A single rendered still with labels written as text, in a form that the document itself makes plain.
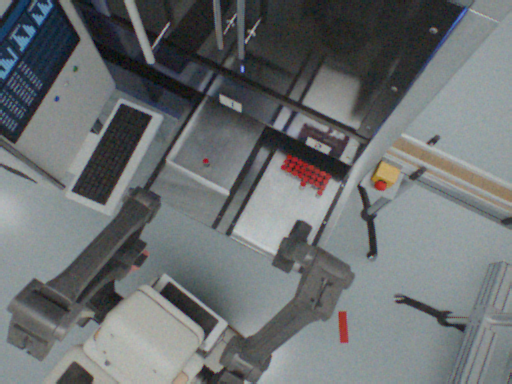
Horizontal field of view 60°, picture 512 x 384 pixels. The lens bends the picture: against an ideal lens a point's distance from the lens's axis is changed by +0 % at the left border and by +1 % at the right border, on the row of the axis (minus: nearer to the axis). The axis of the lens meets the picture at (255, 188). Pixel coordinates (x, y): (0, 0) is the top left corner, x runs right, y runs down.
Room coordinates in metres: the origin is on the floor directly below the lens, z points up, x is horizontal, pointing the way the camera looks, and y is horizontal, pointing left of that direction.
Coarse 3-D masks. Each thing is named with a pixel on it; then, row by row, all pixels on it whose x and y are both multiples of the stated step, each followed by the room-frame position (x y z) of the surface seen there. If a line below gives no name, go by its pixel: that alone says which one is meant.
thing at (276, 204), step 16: (272, 160) 0.55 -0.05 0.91; (272, 176) 0.50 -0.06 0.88; (256, 192) 0.43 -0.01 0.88; (272, 192) 0.44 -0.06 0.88; (288, 192) 0.45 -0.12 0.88; (304, 192) 0.45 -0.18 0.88; (256, 208) 0.37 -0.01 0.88; (272, 208) 0.38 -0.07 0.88; (288, 208) 0.39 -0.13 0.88; (304, 208) 0.39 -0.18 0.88; (320, 208) 0.40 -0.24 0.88; (240, 224) 0.31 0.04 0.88; (256, 224) 0.32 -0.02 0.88; (272, 224) 0.32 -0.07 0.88; (288, 224) 0.33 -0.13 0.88; (320, 224) 0.33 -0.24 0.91; (256, 240) 0.25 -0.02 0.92; (272, 240) 0.26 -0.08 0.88
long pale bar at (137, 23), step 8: (128, 0) 0.73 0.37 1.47; (128, 8) 0.73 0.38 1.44; (136, 8) 0.74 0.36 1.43; (136, 16) 0.74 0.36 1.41; (136, 24) 0.73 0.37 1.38; (136, 32) 0.73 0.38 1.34; (144, 32) 0.74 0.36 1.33; (144, 40) 0.73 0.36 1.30; (160, 40) 0.80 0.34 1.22; (144, 48) 0.73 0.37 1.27; (152, 48) 0.76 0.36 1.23; (152, 56) 0.74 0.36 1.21
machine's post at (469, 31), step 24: (480, 0) 0.53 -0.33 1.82; (504, 0) 0.52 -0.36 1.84; (456, 24) 0.54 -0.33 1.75; (480, 24) 0.52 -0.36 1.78; (456, 48) 0.52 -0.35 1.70; (432, 72) 0.53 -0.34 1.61; (408, 96) 0.53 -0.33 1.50; (432, 96) 0.51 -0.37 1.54; (384, 120) 0.55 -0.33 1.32; (408, 120) 0.52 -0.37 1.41; (384, 144) 0.52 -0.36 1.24; (360, 168) 0.52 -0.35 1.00
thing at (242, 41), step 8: (240, 0) 0.63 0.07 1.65; (240, 8) 0.63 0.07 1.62; (240, 16) 0.63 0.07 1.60; (240, 24) 0.63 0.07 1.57; (240, 32) 0.63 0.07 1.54; (248, 32) 0.69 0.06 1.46; (240, 40) 0.63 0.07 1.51; (248, 40) 0.66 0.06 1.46; (240, 48) 0.63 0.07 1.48; (240, 56) 0.63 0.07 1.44
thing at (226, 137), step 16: (208, 96) 0.80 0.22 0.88; (208, 112) 0.73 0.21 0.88; (224, 112) 0.74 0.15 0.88; (240, 112) 0.74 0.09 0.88; (192, 128) 0.66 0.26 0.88; (208, 128) 0.66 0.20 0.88; (224, 128) 0.67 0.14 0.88; (240, 128) 0.68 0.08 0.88; (256, 128) 0.68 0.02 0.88; (176, 144) 0.58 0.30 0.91; (192, 144) 0.59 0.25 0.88; (208, 144) 0.60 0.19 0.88; (224, 144) 0.61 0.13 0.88; (240, 144) 0.61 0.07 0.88; (256, 144) 0.62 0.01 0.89; (176, 160) 0.52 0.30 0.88; (192, 160) 0.53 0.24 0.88; (208, 160) 0.54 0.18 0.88; (224, 160) 0.54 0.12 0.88; (240, 160) 0.55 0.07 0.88; (208, 176) 0.47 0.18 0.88; (224, 176) 0.48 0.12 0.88
